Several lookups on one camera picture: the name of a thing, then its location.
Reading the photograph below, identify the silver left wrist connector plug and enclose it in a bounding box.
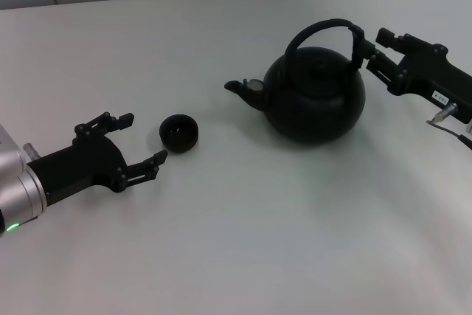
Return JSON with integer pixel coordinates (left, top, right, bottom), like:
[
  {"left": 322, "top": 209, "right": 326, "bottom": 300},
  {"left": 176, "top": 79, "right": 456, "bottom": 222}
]
[{"left": 22, "top": 142, "right": 40, "bottom": 163}]

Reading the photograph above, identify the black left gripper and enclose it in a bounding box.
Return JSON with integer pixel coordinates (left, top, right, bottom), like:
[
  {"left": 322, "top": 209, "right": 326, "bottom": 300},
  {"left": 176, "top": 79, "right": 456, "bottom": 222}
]
[{"left": 27, "top": 111, "right": 170, "bottom": 206}]

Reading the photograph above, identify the grey right wrist cable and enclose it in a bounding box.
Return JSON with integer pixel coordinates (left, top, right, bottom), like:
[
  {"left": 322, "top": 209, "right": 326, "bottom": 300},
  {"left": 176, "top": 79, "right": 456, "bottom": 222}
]
[{"left": 426, "top": 103, "right": 472, "bottom": 150}]

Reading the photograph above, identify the black round teapot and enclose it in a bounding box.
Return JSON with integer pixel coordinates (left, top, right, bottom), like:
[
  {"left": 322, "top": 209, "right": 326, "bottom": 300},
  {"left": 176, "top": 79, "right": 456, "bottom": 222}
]
[{"left": 223, "top": 18, "right": 367, "bottom": 142}]

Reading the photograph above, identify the small black teacup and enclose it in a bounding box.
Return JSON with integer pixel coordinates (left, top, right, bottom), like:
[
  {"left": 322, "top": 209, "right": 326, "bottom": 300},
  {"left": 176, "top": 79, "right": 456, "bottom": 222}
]
[{"left": 159, "top": 114, "right": 201, "bottom": 153}]

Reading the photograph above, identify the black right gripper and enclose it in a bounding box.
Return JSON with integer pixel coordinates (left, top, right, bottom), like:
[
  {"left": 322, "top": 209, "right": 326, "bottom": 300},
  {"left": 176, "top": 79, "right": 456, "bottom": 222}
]
[{"left": 362, "top": 27, "right": 472, "bottom": 125}]

